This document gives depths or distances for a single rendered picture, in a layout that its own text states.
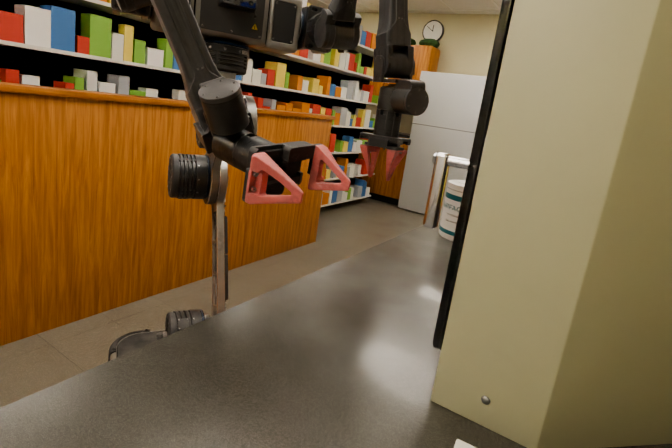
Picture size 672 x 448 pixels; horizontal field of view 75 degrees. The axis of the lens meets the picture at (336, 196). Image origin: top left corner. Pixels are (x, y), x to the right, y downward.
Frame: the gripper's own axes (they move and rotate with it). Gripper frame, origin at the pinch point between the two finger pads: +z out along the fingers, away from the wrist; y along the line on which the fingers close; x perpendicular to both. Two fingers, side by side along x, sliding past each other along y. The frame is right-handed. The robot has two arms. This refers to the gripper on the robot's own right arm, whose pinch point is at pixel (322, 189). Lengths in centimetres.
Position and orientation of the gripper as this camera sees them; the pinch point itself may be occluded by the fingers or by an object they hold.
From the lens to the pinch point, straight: 56.5
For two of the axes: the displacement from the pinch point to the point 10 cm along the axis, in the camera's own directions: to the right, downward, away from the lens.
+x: -2.0, 9.1, 3.6
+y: 6.1, -1.7, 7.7
